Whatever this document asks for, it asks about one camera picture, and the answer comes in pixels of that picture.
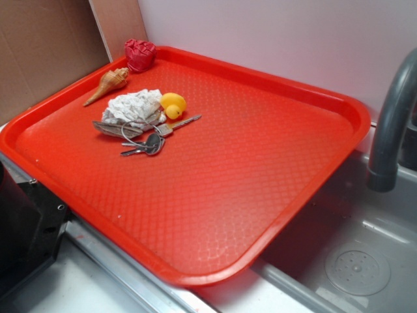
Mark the brown spiral conch shell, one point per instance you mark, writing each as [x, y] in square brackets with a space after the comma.
[110, 81]

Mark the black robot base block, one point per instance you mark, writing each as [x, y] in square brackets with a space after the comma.
[32, 224]

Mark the grey flat mussel shell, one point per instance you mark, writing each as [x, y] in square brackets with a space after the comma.
[117, 130]

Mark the red plastic tray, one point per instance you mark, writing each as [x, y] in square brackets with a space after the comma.
[221, 188]

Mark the long silver key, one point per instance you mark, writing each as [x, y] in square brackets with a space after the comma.
[166, 129]

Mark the bunch of small keys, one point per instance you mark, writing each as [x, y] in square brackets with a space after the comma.
[151, 146]

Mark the yellow rubber duck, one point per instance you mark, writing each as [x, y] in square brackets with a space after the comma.
[173, 104]

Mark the white crumpled paper towel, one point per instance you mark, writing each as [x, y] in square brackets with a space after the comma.
[139, 110]

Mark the red crumpled cloth ball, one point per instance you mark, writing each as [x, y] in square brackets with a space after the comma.
[140, 55]

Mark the grey toy sink basin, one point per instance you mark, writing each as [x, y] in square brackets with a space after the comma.
[289, 275]

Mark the grey plastic faucet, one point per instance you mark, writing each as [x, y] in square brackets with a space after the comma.
[394, 141]

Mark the round sink drain cover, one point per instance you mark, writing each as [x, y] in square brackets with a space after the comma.
[357, 269]

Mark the brown cardboard panel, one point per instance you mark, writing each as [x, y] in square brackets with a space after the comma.
[45, 47]

